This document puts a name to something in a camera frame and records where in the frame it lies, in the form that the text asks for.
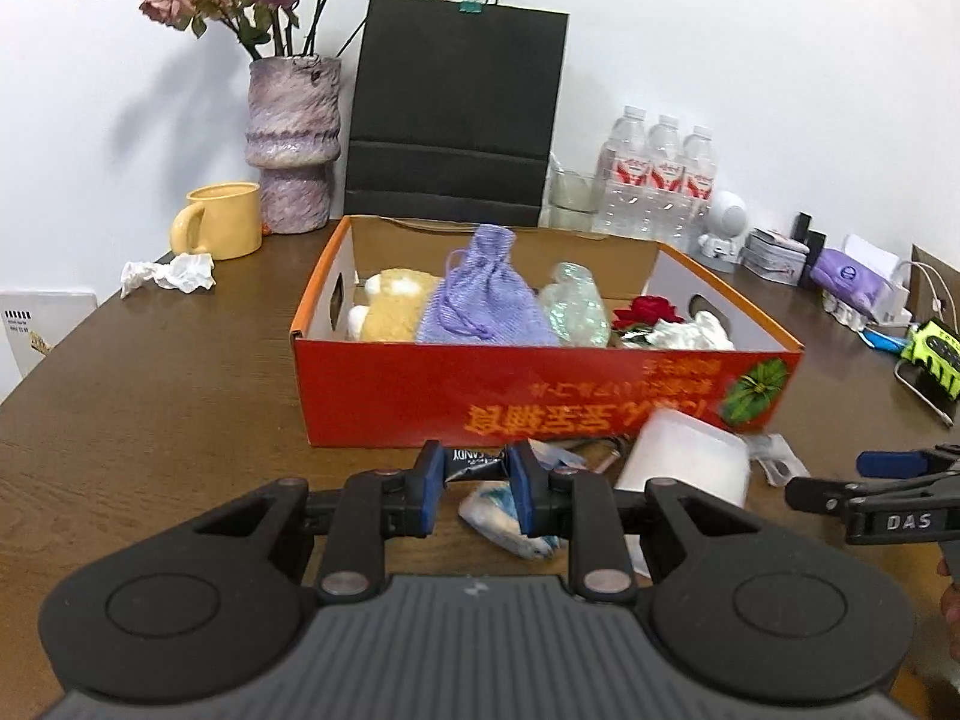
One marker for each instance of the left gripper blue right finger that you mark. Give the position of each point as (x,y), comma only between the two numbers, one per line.
(530,489)

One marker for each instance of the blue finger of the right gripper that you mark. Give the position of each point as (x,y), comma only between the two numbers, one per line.
(901,464)
(818,496)

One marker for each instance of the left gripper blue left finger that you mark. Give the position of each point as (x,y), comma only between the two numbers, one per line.
(425,487)

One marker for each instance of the black candy sachet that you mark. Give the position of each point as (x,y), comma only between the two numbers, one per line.
(474,466)

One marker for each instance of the blue white snack packet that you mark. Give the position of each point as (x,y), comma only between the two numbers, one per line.
(491,511)

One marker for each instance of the small clear plastic packet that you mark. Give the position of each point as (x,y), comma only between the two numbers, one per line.
(773,454)

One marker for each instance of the translucent white plastic container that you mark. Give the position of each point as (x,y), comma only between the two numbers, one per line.
(675,445)

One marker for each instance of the yellow white plush toy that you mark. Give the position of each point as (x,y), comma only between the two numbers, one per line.
(396,300)

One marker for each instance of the iridescent plastic bag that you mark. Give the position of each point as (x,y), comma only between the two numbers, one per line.
(574,307)

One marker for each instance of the purple drawstring pouch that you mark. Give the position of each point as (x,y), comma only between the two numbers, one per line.
(483,300)

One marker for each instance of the white tissue ball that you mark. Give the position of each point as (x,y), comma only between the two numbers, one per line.
(703,333)

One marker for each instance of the red rose flower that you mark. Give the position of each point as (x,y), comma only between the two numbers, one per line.
(645,311)

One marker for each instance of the person's right hand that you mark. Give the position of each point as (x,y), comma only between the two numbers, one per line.
(950,610)

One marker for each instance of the black carabiner keyring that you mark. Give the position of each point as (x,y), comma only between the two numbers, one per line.
(599,455)

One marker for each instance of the red orange cardboard box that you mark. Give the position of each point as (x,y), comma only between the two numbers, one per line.
(357,394)

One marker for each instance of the blue pen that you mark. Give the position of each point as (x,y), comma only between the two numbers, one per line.
(881,342)

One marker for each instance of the brown cardboard piece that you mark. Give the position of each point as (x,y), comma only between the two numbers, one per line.
(933,287)

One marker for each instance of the purple tissue pack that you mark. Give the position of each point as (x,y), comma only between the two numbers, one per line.
(859,274)

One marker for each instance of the black small bottles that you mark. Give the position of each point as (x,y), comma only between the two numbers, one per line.
(814,242)

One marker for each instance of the small grey tin box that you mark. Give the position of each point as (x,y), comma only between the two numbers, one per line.
(773,257)

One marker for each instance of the white robot figurine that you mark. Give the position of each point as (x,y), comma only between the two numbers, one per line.
(723,225)

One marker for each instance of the clear glass cup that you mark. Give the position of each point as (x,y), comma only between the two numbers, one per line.
(571,201)

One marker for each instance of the water bottle left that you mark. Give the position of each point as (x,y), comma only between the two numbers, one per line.
(621,172)

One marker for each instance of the water bottle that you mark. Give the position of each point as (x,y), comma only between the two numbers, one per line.
(701,166)
(665,218)
(621,172)

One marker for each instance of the crumpled white paper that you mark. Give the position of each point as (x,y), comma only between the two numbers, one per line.
(185,273)

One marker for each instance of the yellow ceramic mug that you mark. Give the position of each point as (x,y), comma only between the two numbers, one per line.
(221,220)

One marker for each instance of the water bottle middle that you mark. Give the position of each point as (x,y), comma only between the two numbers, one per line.
(665,218)

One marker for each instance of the water bottle right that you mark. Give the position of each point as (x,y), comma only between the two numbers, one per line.
(701,166)

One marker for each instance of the purple ceramic vase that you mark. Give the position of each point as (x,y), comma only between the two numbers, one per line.
(293,139)

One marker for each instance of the black paper shopping bag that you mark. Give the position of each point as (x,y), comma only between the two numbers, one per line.
(453,111)

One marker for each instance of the white booklet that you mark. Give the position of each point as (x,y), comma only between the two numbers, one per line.
(35,321)

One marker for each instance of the white charger with cables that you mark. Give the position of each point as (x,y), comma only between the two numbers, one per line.
(895,316)

